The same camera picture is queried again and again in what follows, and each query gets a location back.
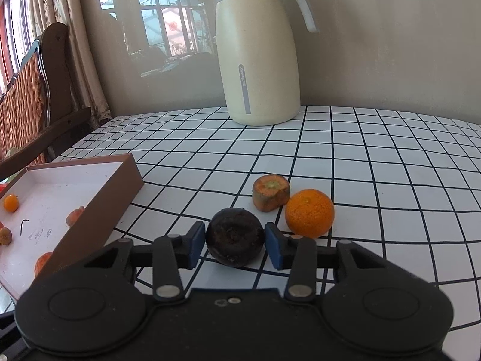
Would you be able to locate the white black grid tablecloth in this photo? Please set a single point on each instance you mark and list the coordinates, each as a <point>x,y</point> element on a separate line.
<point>405,185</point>

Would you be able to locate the dark rotten round fruit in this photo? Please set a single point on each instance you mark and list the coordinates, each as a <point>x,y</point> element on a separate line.
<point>234,237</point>

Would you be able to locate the carrot chunk dark rim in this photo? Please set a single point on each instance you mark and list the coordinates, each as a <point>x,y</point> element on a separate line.
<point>5,236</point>

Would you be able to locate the large tangerine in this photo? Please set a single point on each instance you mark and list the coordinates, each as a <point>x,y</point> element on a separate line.
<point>40,263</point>

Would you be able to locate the brown cardboard box tray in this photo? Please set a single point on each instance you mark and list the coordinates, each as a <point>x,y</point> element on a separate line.
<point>67,210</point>

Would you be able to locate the window with red frame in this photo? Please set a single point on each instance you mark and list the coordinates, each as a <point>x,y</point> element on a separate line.
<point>15,38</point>

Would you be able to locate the orange carrot piece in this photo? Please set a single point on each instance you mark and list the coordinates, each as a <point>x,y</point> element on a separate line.
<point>74,216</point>

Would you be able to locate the cream thermos jug grey lid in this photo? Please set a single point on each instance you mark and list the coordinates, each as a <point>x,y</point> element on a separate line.
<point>258,59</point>

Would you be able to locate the wooden chair woven back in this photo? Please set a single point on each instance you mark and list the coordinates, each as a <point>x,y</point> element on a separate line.
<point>39,118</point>

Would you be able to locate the small orange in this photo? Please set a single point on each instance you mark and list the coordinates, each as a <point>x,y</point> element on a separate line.
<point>11,203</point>

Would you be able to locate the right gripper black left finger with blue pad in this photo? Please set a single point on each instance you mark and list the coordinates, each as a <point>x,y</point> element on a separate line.
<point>166,255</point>

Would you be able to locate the small carrot stub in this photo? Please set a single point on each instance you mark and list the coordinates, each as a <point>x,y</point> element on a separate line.
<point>270,192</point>

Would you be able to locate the beige floral curtain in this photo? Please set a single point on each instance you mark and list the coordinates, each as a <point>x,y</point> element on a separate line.
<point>87,89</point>

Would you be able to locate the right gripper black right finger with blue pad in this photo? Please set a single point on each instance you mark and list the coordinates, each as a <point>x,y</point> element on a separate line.
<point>303,257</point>

